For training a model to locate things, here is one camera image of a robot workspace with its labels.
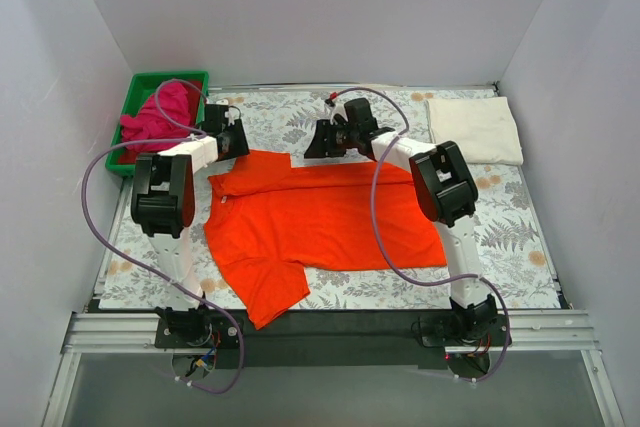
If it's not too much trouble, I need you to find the aluminium frame rail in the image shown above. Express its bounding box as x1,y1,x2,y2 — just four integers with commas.
63,309,597,369

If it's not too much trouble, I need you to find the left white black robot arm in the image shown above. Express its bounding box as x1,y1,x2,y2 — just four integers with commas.
131,103,249,347

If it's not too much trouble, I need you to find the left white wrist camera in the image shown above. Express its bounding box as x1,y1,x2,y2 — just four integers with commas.
222,105,242,125

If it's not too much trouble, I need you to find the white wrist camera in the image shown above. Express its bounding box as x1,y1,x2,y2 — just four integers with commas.
222,105,242,125
324,92,348,125

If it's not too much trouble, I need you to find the orange t shirt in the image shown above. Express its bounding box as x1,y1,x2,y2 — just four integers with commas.
204,151,446,329

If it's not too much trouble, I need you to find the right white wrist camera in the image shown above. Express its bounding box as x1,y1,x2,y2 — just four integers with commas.
324,92,348,125

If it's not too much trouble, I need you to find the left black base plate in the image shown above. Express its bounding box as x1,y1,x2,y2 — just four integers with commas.
154,309,244,349

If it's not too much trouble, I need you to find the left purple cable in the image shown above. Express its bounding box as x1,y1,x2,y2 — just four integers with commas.
82,78,248,394

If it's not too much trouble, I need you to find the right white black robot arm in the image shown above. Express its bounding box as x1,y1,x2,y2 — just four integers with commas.
304,93,503,345

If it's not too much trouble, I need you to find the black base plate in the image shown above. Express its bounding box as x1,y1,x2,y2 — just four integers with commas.
410,311,506,348
154,309,244,349

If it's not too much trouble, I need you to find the folded cream t shirt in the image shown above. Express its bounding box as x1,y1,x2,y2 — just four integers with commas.
427,97,524,166

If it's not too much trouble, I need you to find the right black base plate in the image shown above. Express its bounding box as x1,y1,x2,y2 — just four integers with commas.
410,311,506,348

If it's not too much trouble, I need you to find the magenta t shirt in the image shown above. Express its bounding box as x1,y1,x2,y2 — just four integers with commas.
120,81,201,155

